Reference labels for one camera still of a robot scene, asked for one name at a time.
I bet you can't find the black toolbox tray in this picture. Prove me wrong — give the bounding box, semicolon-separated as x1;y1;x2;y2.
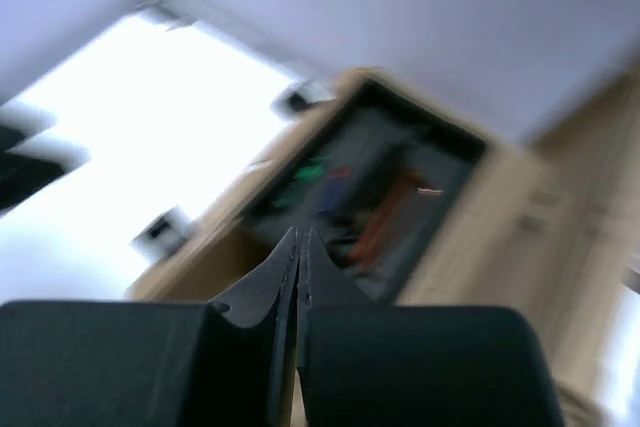
242;78;487;303

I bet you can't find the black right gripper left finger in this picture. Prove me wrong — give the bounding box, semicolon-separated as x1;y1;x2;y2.
1;229;298;426

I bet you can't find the green black screwdriver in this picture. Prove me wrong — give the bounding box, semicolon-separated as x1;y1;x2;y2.
269;156;328;212

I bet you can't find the tan plastic toolbox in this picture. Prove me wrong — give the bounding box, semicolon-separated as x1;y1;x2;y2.
129;68;639;426

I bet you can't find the blue red screwdriver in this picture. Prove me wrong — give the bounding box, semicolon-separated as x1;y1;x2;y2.
316;166;353;217

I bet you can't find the long brown hex key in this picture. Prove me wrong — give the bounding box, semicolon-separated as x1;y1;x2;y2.
347;169;444;275

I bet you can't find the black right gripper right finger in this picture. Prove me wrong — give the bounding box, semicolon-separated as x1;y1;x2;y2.
297;231;564;426

